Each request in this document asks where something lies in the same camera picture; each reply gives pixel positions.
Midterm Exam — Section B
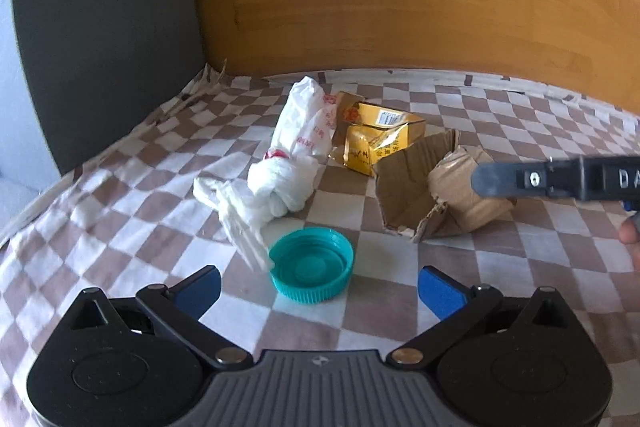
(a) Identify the grey storage box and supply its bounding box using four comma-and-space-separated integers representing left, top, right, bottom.
0, 0, 208, 180

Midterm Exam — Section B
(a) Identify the grey seat cushion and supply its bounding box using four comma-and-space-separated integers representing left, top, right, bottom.
0, 177, 43, 233

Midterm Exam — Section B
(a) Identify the torn brown cardboard box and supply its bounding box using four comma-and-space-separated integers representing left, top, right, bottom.
375, 128, 518, 244

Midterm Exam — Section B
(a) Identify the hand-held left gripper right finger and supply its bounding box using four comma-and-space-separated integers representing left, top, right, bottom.
386, 266, 580, 369

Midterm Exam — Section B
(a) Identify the person's right hand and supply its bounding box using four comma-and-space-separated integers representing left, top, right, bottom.
617, 212, 640, 275

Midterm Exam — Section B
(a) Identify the yellow carton box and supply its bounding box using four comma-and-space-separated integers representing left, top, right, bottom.
330, 91, 427, 178

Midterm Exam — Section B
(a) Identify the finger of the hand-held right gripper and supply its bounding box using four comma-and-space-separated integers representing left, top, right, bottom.
471, 158, 583, 200

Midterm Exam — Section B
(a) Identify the wooden bed backboard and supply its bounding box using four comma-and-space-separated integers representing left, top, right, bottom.
192, 0, 640, 112

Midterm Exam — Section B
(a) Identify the teal bottle cap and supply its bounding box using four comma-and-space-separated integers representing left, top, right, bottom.
268, 228, 356, 305

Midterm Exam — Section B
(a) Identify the white plastic bag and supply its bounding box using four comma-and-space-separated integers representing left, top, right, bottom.
192, 76, 337, 270

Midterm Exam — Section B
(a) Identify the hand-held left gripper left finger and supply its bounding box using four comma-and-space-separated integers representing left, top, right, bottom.
60, 265, 254, 370

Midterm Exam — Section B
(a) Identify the brown white checkered blanket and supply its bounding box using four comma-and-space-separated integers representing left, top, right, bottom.
0, 67, 640, 427

